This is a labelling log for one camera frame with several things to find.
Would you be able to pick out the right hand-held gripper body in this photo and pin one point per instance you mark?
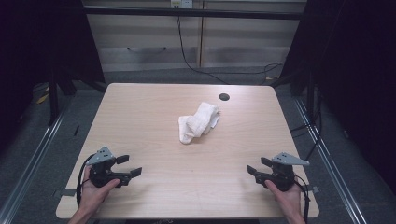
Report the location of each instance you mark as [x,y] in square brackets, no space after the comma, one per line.
[281,179]

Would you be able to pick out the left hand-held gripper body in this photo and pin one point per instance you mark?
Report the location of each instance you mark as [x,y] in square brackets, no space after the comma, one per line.
[100,179]

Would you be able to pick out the white towel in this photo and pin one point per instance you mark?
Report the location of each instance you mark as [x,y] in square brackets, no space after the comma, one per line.
[198,122]

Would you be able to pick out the person's left hand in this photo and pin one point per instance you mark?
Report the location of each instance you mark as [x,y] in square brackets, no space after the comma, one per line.
[91,194]

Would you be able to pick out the person's right hand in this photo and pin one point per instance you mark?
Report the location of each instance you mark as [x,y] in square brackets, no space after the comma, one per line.
[288,200]

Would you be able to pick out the grey tape strip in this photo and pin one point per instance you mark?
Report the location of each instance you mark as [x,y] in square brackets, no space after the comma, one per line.
[67,192]
[311,189]

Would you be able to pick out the small black floor item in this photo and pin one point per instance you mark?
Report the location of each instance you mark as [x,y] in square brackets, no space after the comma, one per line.
[76,130]

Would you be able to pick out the black metal stand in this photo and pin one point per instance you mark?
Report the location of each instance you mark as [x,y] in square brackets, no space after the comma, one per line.
[53,102]
[310,96]

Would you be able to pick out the yellow floor item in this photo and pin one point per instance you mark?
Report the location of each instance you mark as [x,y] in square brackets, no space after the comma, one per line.
[43,99]

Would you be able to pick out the dark curtain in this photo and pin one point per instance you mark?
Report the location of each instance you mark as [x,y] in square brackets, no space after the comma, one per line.
[358,77]

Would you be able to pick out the black horizontal bar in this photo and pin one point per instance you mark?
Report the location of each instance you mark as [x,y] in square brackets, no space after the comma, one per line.
[193,13]

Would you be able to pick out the metal floor rail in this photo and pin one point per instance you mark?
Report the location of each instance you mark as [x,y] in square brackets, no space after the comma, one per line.
[330,161]
[34,158]

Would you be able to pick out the white wall power outlet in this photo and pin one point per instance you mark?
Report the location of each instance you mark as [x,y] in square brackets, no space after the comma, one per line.
[182,3]

